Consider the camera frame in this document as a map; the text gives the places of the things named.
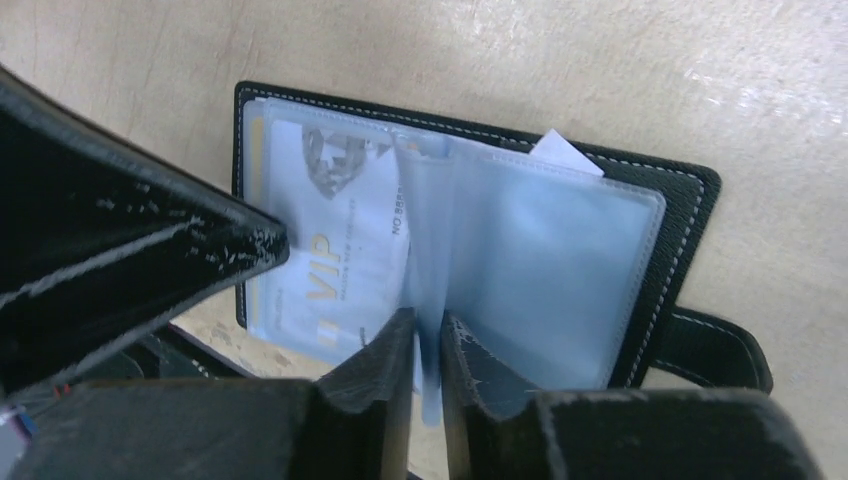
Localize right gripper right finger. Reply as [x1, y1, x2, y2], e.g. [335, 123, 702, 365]
[441, 311, 822, 479]

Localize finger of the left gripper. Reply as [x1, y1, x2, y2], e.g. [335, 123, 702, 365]
[1, 71, 289, 398]

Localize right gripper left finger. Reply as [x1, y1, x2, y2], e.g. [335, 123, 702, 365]
[10, 308, 414, 479]

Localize white vip card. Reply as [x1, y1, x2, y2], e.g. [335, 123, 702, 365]
[250, 119, 409, 364]

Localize white paper slip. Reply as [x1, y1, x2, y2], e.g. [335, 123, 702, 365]
[529, 129, 604, 177]

